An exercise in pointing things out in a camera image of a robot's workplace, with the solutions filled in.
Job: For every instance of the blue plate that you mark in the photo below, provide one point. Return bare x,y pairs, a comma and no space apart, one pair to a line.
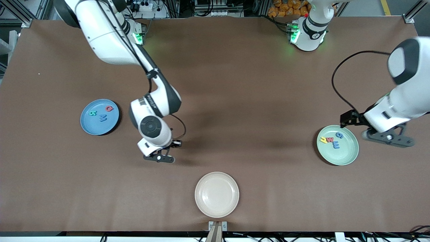
97,126

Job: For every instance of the teal uppercase letter R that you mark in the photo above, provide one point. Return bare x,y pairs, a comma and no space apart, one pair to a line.
92,113

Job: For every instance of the metal equipment rack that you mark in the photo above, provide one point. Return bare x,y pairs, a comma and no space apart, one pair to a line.
218,8

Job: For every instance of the orange snack bag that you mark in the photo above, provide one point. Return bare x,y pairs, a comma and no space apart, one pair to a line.
285,8

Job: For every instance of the blue uppercase letter M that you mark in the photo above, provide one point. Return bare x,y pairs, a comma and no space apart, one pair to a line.
103,118

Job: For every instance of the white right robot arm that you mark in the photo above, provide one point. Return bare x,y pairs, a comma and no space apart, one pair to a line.
107,37

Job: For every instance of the red lowercase letter m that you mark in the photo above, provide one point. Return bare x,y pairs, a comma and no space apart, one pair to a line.
330,139

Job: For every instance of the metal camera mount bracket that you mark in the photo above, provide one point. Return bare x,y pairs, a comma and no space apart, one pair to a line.
217,232

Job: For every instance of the yellow lowercase letter h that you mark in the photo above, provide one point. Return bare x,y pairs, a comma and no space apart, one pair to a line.
323,140

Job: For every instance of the beige plate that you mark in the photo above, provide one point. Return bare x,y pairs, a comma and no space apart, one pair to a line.
217,194

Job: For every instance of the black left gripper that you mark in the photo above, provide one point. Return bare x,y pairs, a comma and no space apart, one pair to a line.
356,119

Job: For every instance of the green plate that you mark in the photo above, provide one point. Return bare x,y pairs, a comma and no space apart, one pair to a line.
346,154

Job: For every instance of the blue lowercase letter m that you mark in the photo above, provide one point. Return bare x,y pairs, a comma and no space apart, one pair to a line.
336,145

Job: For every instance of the white power strip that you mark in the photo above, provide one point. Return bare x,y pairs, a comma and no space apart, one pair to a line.
144,6

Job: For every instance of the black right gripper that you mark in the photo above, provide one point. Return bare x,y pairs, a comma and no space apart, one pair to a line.
174,144

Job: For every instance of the brown table cover sheet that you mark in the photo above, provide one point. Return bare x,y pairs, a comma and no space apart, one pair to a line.
268,84

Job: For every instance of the aluminium frame profile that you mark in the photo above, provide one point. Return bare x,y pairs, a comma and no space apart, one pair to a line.
25,22
408,18

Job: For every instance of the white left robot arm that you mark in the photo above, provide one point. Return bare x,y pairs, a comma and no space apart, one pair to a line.
403,97

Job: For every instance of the red uppercase letter Q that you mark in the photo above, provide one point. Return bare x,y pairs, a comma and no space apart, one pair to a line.
107,109

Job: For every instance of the blue lowercase letter g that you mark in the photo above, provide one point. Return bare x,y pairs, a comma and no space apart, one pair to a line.
338,135

